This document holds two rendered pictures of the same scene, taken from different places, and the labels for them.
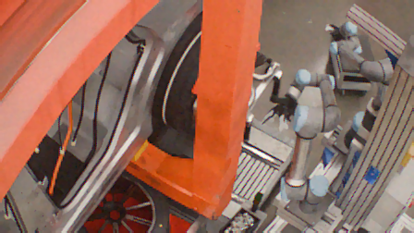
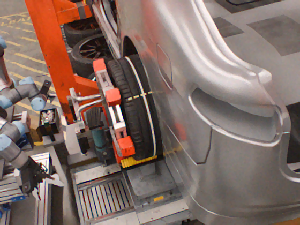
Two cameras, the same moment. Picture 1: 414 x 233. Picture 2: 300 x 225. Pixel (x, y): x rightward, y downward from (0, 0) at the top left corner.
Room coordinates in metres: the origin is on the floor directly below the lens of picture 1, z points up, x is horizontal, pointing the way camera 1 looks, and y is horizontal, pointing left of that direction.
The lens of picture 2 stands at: (3.57, -1.02, 2.22)
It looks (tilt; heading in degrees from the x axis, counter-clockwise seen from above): 42 degrees down; 144
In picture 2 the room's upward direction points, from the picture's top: 11 degrees counter-clockwise
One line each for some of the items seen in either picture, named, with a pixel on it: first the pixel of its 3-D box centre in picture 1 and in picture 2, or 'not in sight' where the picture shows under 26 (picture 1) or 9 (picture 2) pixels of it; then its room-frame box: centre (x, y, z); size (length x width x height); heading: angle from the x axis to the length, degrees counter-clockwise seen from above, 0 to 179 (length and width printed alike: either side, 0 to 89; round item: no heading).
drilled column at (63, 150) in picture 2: not in sight; (58, 143); (1.37, -0.21, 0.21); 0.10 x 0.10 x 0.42; 62
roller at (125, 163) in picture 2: not in sight; (139, 158); (2.28, -0.05, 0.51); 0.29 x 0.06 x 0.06; 62
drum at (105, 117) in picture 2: not in sight; (101, 117); (2.10, -0.14, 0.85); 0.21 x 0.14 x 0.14; 62
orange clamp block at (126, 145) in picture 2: not in sight; (126, 146); (2.41, -0.22, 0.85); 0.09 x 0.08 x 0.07; 152
